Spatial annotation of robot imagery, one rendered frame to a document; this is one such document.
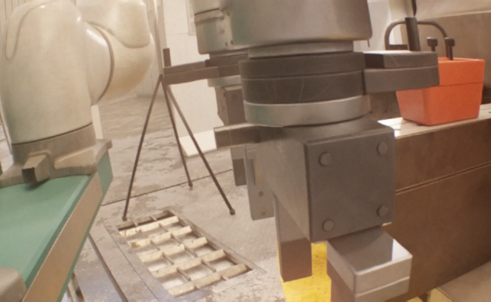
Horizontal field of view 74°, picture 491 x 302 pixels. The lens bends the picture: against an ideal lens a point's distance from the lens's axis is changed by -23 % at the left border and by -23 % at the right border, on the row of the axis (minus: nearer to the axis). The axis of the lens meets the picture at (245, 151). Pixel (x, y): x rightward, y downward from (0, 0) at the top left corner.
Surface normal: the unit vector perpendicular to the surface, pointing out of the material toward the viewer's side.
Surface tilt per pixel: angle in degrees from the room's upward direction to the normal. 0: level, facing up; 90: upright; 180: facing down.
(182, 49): 90
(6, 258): 0
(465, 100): 97
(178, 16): 90
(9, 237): 0
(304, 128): 0
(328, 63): 90
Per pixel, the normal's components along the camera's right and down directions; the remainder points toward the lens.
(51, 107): 0.57, 0.18
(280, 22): -0.33, 0.27
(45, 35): 0.51, -0.05
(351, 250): -0.12, -0.96
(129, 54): 0.94, -0.06
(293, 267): 0.17, 0.22
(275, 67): -0.52, 0.27
